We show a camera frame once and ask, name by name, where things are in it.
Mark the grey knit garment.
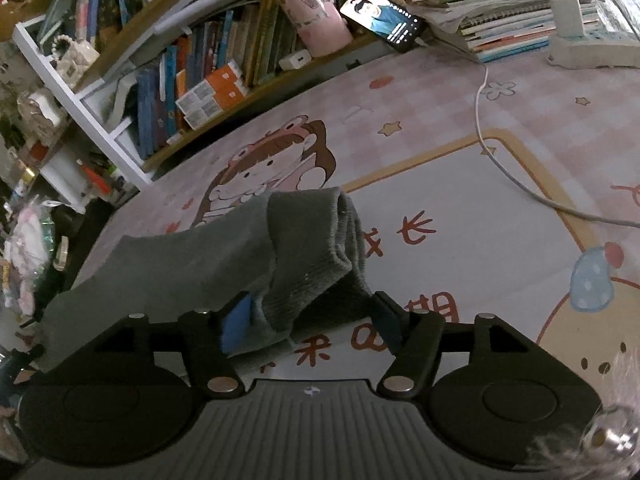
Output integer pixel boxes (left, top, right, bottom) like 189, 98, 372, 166
38, 188, 370, 372

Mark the pink cartoon mug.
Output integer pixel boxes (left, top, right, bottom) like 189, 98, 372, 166
277, 0, 354, 58

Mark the white power strip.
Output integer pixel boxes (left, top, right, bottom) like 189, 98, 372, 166
548, 32, 640, 70

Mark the small white charger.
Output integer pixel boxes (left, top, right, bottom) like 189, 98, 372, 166
278, 49, 312, 72

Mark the wooden white bookshelf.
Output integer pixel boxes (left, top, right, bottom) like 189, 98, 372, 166
1, 0, 392, 190

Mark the stack of books and papers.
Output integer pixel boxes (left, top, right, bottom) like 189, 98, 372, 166
411, 0, 605, 63

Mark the white charging cable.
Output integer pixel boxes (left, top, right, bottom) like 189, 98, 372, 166
473, 0, 640, 230

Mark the white quilted purse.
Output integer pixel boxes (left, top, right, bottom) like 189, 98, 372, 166
52, 35, 100, 89

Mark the orange white box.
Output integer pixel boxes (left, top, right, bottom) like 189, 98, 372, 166
177, 60, 250, 130

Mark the black smartphone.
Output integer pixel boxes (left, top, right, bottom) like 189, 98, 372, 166
340, 0, 427, 53

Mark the row of upright books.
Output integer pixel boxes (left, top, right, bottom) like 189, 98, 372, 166
127, 0, 302, 160

